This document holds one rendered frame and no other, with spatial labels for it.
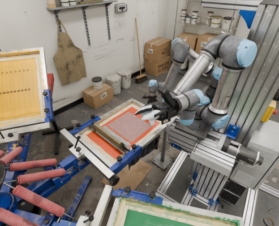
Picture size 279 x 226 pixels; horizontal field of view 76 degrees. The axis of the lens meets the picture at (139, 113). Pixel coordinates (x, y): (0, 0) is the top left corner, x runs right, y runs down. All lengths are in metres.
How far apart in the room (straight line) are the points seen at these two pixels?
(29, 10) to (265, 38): 2.79
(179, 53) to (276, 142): 0.93
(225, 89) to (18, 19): 2.73
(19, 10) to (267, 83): 2.90
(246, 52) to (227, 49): 0.09
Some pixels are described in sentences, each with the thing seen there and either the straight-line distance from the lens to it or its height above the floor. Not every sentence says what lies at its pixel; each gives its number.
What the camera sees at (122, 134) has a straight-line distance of 1.69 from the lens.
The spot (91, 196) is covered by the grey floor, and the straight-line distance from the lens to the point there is 2.47.
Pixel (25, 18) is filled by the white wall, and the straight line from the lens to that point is 3.14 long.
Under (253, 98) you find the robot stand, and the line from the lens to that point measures 1.34.
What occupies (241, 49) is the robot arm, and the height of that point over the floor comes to 1.87.
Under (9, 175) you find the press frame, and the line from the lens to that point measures 1.63.
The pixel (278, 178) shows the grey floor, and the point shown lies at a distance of 3.13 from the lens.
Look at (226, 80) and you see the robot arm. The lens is 1.06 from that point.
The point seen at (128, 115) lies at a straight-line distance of 1.90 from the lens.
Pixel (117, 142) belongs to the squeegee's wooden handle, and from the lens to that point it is 1.49.
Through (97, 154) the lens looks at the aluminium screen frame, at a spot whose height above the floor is 0.99.
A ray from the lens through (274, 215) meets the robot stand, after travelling 2.51.
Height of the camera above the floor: 2.15
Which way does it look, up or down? 39 degrees down
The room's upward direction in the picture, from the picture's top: straight up
